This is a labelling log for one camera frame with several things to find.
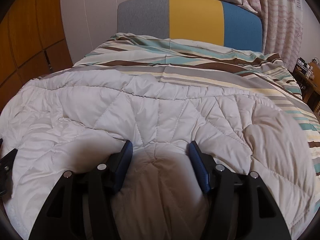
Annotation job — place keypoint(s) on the black and white desk box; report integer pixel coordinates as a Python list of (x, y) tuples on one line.
[(302, 65)]

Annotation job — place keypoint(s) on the wooden wardrobe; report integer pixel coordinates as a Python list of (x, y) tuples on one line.
[(27, 42)]

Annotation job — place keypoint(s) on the white quilted jacket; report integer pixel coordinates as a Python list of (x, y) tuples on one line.
[(162, 120)]

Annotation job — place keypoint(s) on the grey yellow blue headboard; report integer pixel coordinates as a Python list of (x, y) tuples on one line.
[(195, 20)]

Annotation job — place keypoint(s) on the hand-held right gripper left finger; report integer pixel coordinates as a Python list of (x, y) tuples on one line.
[(123, 165)]

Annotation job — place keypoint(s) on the striped blanket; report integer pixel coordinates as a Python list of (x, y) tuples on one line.
[(212, 62)]

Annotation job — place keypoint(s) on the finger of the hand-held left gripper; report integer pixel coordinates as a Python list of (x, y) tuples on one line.
[(6, 170)]

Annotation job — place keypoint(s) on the wooden desk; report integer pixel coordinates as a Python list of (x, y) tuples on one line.
[(310, 85)]

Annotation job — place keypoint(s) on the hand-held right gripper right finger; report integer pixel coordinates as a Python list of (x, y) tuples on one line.
[(198, 170)]

